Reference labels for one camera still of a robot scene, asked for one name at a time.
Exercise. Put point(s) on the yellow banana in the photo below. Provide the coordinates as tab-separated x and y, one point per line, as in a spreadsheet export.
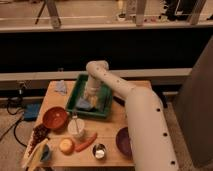
33	160

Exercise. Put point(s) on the blue small bowl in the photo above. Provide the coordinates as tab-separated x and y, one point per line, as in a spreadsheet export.
46	155

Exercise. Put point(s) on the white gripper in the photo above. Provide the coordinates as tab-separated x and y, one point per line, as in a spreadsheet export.
92	86

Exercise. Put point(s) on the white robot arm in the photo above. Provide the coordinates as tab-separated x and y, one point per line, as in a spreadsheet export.
150	140

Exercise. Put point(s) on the blue box on floor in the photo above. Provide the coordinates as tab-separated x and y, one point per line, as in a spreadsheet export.
31	112

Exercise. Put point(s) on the green plastic tray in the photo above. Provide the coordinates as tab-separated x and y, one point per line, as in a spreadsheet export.
103	104

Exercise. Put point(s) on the red bowl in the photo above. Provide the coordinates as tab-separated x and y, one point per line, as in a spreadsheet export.
55	118

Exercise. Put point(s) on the orange carrot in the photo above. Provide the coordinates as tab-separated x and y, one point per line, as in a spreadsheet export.
86	143

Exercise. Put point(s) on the light blue cloth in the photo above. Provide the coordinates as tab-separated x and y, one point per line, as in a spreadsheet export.
61	87

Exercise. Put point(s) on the wooden table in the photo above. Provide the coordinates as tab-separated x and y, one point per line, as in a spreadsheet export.
106	134

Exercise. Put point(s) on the purple bowl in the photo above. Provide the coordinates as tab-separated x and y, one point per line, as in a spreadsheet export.
123	142

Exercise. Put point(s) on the small metal bowl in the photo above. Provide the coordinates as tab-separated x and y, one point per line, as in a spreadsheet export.
99	151

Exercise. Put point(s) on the yellow blue sponge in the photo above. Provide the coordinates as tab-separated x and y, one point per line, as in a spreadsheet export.
87	104

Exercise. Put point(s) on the dark red grapes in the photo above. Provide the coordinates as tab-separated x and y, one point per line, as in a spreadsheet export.
40	132

